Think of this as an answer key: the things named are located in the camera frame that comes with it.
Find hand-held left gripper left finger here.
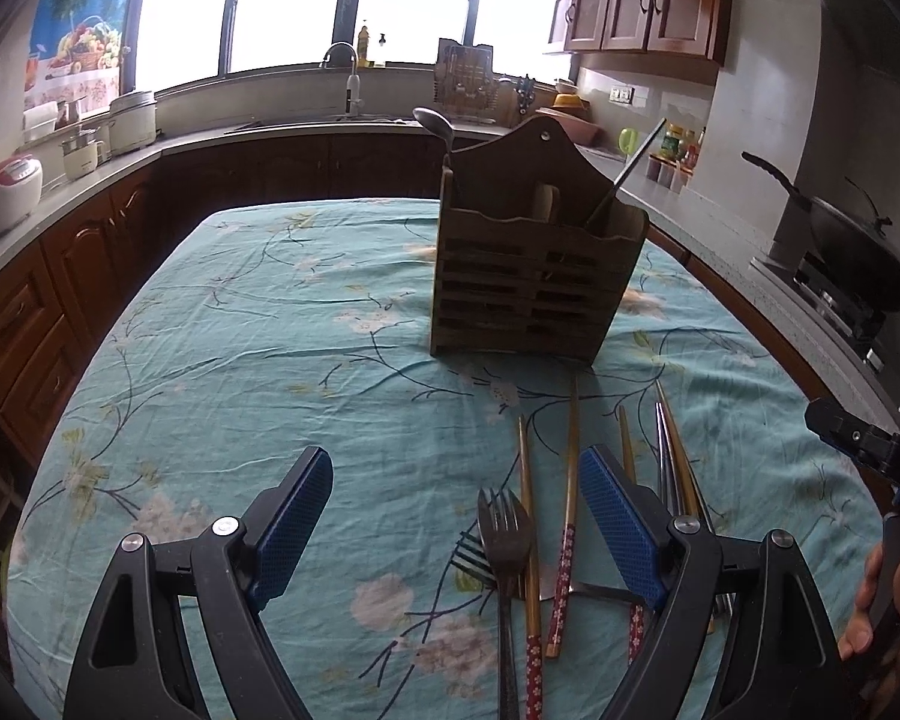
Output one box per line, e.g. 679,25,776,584
61,445,335,720

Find gas stove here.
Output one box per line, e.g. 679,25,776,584
750,244,897,380

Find wooden chopstick red floral end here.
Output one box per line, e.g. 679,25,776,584
516,415,545,720
617,405,647,667
544,375,580,659

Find green label condiment bottle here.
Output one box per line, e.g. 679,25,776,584
661,122,707,170

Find pink plastic basin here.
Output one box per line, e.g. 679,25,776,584
538,109,602,145

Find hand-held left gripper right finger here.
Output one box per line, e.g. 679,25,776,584
577,444,848,720

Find stacked yellow bowls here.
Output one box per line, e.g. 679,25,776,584
553,79,593,113

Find small white electric pot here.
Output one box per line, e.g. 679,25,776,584
60,129,112,179

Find red and white rice cooker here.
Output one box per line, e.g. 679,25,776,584
0,155,44,245

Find person's right hand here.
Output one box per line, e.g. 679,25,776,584
838,544,900,662

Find grey kitchen worktop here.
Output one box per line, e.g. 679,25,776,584
0,109,900,436

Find range hood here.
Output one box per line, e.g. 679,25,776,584
784,0,900,113

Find kitchen window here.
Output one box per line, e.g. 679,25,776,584
131,0,571,80

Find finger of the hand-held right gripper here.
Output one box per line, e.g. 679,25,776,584
805,396,900,477

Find steel chopstick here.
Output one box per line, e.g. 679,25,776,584
586,118,668,230
654,401,677,518
660,420,689,518

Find dark steel fork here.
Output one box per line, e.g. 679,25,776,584
477,487,535,720

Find black wok with lid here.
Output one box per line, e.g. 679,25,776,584
741,151,900,314

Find bundle of steel chopsticks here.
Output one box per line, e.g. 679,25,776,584
655,379,717,635

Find teal floral tablecloth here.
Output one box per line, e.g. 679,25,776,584
6,197,882,720

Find wooden knife rack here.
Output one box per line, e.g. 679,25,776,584
433,37,496,123

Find wooden utensil holder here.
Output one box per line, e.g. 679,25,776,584
429,118,651,367

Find spice jar set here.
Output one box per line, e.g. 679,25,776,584
647,154,695,190

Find white plastic container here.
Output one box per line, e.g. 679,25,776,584
21,100,62,143

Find wooden wall cabinets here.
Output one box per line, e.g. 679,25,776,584
538,0,727,67

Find chrome kitchen faucet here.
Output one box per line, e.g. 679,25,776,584
320,41,362,119

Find fruit print wall poster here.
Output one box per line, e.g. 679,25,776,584
24,0,142,112

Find large white rice cooker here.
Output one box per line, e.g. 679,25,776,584
107,90,158,156

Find steel spoon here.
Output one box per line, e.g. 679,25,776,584
412,106,458,192

